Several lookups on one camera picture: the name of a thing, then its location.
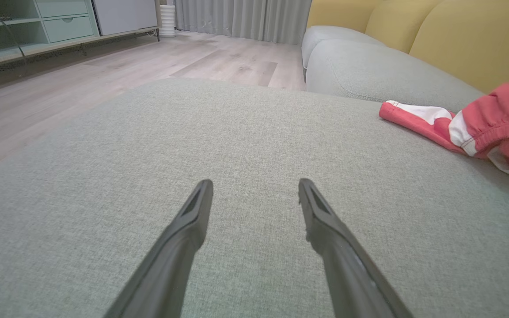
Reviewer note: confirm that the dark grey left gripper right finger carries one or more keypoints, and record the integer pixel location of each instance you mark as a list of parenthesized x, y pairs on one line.
[(338, 260)]

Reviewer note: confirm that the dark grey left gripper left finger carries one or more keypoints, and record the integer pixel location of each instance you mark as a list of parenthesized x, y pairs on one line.
[(179, 247)]

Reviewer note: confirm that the large grey sofa seat cushion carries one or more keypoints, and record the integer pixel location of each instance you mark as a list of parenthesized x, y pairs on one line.
[(237, 141)]

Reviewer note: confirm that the red shorts with white trim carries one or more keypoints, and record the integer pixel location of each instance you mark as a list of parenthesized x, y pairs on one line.
[(502, 115)]

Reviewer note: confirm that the white cylindrical floor appliance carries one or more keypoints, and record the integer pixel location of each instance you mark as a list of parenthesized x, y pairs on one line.
[(167, 20)]

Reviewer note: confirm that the grey curtain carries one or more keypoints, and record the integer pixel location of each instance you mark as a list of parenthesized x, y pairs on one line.
[(237, 17)]

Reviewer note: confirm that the yellow sofa back cushion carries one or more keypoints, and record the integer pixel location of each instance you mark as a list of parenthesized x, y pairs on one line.
[(400, 22), (338, 13), (480, 39)]

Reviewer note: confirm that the pale green TV cabinet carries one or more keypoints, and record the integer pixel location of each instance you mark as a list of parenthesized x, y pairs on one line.
[(66, 26)]

